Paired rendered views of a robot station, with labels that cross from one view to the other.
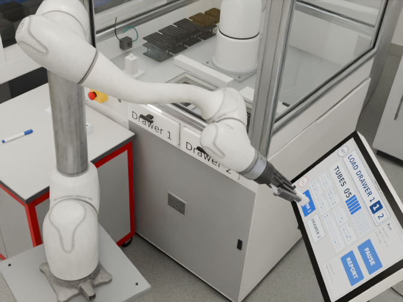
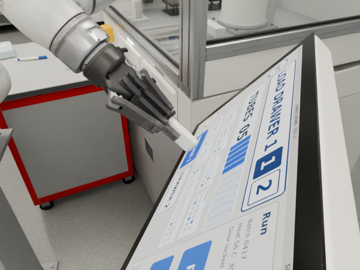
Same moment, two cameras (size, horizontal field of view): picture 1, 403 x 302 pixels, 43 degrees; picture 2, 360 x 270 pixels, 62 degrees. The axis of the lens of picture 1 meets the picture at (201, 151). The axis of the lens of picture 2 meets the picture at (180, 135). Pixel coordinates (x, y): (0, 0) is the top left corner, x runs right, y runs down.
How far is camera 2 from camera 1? 1.27 m
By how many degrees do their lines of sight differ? 22
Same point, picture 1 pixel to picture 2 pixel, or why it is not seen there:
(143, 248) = (140, 189)
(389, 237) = (247, 258)
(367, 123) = not seen: outside the picture
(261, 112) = (186, 16)
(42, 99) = not seen: hidden behind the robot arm
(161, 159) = not seen: hidden behind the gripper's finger
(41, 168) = (23, 81)
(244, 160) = (39, 19)
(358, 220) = (224, 187)
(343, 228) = (196, 200)
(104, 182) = (90, 113)
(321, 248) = (154, 229)
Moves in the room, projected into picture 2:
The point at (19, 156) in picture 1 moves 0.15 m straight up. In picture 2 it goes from (19, 70) to (7, 39)
